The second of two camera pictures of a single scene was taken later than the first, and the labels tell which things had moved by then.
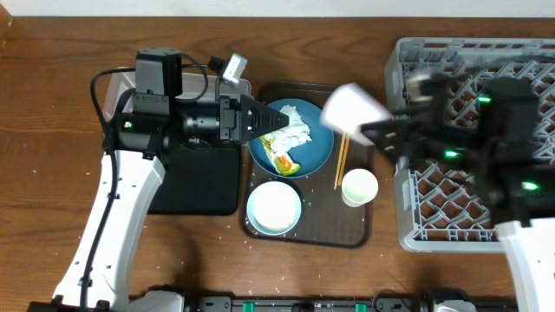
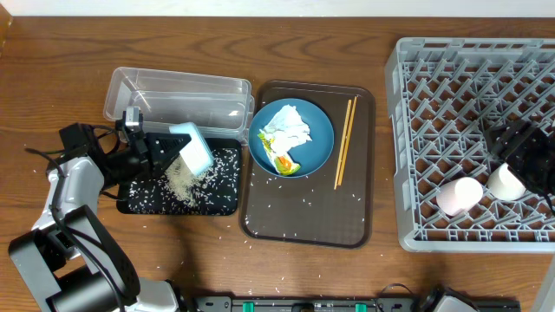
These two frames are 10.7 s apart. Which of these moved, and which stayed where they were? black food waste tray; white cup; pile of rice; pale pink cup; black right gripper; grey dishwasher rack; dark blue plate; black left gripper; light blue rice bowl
Moved: black left gripper; pale pink cup; pile of rice; light blue rice bowl; white cup; black right gripper
Stayed: black food waste tray; dark blue plate; grey dishwasher rack
